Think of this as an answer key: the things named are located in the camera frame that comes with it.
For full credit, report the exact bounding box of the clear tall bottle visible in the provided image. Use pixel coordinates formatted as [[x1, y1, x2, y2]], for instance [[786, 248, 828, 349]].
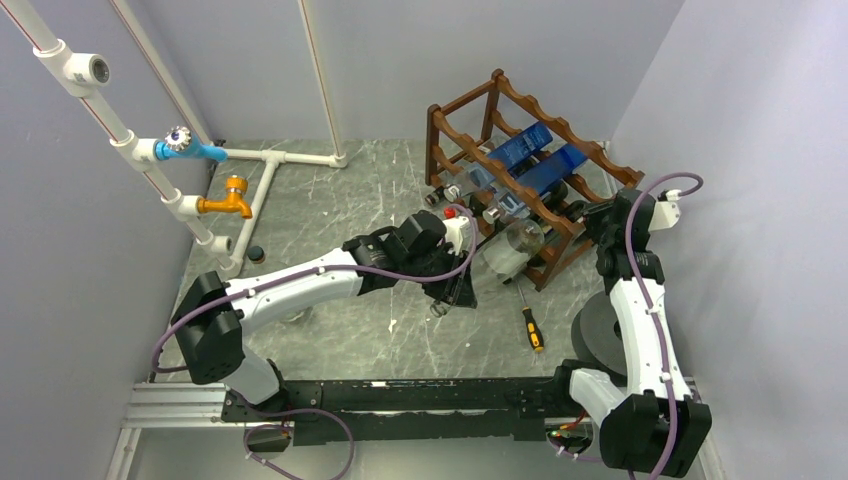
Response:
[[428, 219, 544, 317]]

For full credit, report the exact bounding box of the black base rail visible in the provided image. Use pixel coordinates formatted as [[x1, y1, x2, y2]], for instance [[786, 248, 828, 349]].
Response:
[[221, 374, 583, 446]]

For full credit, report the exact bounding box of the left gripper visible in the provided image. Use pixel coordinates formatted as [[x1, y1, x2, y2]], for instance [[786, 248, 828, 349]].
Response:
[[403, 241, 478, 306]]

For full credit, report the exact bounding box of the clear stoppered glass bottle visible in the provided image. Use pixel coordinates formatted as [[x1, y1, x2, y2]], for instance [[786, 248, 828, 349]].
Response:
[[482, 144, 588, 224]]

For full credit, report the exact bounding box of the wooden wine rack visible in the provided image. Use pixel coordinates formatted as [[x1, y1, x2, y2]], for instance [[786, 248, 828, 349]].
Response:
[[425, 70, 644, 291]]

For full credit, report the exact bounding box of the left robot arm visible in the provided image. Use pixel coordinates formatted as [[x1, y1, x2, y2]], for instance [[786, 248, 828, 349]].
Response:
[[165, 211, 478, 420]]

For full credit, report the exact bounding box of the dark green wine bottle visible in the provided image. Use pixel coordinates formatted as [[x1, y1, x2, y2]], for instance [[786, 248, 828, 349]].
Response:
[[526, 198, 588, 270]]

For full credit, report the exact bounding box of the blue square bottle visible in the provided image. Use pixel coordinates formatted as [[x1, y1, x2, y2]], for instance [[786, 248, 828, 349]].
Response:
[[444, 122, 553, 201]]

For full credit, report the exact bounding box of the white pvc pipe frame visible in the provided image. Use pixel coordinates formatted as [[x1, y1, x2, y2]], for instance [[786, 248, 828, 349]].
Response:
[[1, 1, 348, 278]]

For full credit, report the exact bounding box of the orange brass tap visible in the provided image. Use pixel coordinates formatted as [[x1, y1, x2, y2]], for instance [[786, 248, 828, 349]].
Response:
[[195, 175, 253, 220]]

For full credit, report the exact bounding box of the yellow black screwdriver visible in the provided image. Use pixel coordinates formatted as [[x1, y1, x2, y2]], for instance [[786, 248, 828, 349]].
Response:
[[515, 281, 545, 353]]

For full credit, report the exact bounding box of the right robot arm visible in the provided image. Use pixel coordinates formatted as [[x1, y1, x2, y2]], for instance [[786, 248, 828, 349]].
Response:
[[550, 188, 712, 478]]

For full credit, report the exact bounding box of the labelled dark wine bottle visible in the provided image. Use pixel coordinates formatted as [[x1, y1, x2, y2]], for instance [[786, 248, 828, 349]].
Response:
[[463, 194, 487, 217]]

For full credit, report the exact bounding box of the blue tap valve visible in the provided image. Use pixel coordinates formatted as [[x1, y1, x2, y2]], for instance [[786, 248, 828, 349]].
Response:
[[154, 126, 228, 163]]

